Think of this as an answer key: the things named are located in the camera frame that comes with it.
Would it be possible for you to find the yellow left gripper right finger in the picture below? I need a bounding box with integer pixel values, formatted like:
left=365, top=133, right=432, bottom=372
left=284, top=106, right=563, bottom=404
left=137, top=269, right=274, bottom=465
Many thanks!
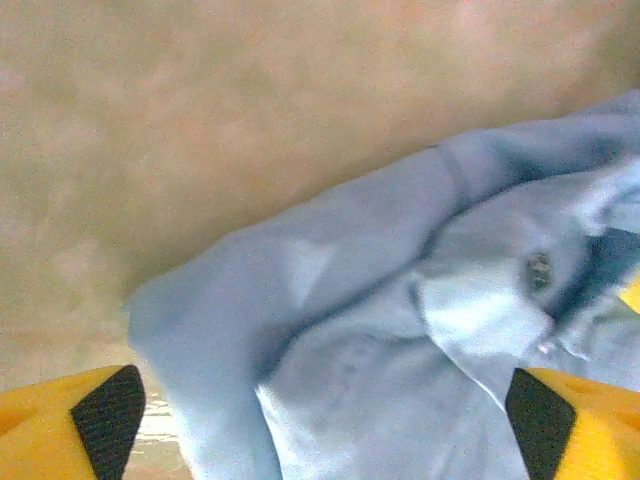
left=503, top=367, right=640, bottom=480

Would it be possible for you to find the light blue long sleeve shirt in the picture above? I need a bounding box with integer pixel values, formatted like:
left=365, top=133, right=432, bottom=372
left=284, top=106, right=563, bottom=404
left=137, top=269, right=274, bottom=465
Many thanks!
left=122, top=89, right=640, bottom=480

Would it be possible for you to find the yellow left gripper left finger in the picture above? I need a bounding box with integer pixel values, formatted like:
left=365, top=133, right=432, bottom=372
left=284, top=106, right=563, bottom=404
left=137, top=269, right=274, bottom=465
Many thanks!
left=0, top=364, right=147, bottom=480

